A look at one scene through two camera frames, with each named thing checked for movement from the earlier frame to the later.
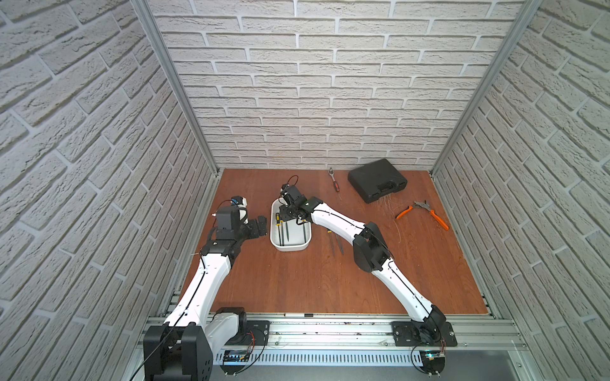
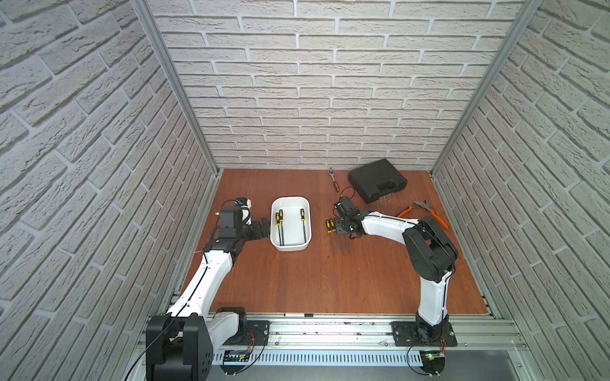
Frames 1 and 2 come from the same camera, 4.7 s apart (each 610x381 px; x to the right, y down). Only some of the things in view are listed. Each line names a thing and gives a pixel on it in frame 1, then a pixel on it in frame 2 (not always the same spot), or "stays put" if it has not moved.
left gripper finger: [262, 225] stays put
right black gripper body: [288, 213] → [341, 225]
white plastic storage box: [288, 236] stays put
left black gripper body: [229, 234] stays put
